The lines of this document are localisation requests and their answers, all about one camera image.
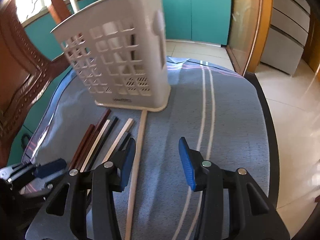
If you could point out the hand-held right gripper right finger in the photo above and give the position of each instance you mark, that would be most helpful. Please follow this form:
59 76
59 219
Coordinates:
187 163

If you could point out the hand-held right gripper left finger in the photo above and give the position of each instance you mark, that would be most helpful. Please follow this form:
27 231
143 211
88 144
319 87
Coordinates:
126 165

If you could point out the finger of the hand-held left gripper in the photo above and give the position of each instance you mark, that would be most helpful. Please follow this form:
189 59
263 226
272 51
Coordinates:
41 186
51 167

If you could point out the black chopstick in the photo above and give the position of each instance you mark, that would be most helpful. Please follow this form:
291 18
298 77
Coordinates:
125 141
113 123

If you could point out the cream chopstick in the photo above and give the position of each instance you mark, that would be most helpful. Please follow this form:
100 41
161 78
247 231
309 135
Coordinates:
96 145
122 133

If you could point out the long light wooden chopstick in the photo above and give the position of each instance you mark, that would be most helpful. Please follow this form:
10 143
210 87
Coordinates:
131 205

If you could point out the white plastic utensil holder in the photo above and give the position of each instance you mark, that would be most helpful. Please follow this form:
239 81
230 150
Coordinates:
150 30

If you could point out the blue striped cloth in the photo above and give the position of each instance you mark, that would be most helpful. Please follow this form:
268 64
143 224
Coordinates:
225 130

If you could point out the carved wooden chair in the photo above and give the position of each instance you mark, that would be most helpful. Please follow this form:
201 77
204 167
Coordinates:
15 80

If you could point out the wood framed glass door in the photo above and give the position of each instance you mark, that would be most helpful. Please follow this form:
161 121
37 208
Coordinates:
246 17

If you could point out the grey refrigerator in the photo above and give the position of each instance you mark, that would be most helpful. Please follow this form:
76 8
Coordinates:
285 30

